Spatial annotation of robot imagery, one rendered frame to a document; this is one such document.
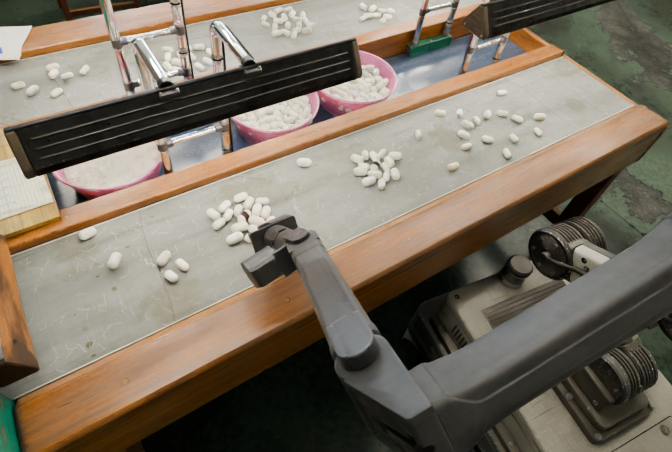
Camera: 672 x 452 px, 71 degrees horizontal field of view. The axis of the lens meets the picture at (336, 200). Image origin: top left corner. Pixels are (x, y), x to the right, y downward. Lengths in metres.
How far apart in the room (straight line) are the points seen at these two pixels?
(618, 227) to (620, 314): 2.10
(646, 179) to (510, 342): 2.50
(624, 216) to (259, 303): 2.02
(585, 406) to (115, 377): 1.03
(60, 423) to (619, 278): 0.82
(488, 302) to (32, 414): 1.07
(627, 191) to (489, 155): 1.47
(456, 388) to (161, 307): 0.70
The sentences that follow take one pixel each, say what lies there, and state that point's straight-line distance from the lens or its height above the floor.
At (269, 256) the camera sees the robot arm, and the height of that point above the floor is 0.89.
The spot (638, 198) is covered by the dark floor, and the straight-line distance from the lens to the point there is 2.76.
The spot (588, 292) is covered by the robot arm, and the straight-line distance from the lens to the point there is 0.47.
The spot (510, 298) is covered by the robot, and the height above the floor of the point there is 0.48.
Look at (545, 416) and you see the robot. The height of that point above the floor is 0.47.
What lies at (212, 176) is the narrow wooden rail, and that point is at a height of 0.76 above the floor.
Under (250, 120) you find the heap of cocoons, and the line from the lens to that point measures 1.33.
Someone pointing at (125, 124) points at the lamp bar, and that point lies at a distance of 0.83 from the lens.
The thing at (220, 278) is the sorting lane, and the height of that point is 0.74.
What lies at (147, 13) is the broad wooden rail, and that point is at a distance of 1.75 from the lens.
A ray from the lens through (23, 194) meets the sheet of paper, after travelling 1.21.
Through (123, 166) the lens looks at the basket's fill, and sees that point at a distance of 1.25.
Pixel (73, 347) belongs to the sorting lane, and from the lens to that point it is 1.01.
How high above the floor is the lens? 1.61
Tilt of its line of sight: 50 degrees down
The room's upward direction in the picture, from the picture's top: 10 degrees clockwise
